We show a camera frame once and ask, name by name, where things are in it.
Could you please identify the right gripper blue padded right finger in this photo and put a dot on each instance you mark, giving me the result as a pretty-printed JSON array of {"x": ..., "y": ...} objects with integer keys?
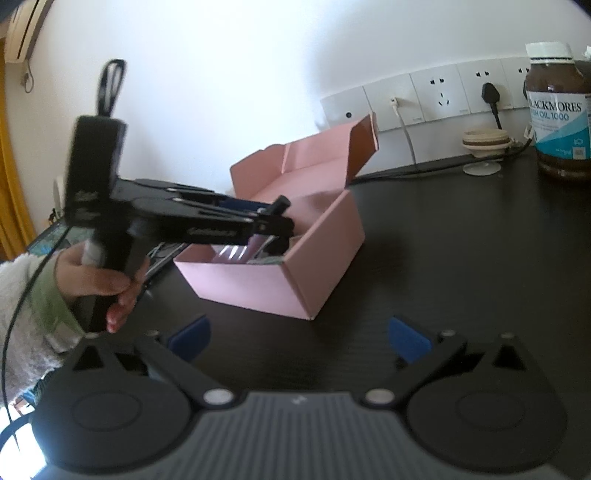
[{"x": 426, "y": 355}]

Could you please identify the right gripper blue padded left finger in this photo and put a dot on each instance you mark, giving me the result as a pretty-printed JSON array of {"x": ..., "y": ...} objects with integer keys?
[{"x": 170, "y": 359}]

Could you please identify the white fluffy sleeve forearm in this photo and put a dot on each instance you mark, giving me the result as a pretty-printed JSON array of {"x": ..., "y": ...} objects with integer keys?
[{"x": 45, "y": 329}]

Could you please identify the person's left hand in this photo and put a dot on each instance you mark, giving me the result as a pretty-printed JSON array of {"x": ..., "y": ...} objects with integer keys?
[{"x": 75, "y": 280}]

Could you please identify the open laptop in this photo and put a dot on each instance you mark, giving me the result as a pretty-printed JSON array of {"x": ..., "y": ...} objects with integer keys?
[{"x": 54, "y": 236}]

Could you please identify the pink cardboard box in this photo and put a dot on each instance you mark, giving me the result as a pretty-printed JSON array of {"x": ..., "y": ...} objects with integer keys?
[{"x": 313, "y": 173}]

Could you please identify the white air conditioner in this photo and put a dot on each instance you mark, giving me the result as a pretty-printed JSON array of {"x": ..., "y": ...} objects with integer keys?
[{"x": 23, "y": 30}]

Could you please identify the brown supplement bottle white cap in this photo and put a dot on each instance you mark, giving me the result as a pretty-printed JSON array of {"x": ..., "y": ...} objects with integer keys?
[{"x": 558, "y": 95}]

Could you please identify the white wall socket panel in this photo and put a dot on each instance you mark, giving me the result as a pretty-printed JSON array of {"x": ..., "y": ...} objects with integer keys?
[{"x": 432, "y": 94}]

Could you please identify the black power plug with cable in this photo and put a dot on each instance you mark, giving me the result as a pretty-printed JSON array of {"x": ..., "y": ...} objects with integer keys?
[{"x": 491, "y": 96}]

